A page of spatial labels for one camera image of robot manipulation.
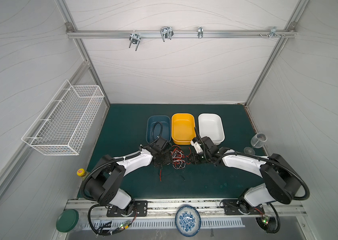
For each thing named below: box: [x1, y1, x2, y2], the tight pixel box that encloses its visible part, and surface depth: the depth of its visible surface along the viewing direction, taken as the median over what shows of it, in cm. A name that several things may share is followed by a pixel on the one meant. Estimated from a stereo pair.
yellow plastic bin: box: [171, 113, 197, 145], surface depth 107 cm
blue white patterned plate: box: [175, 205, 202, 238], surface depth 70 cm
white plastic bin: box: [198, 113, 226, 146], surface depth 107 cm
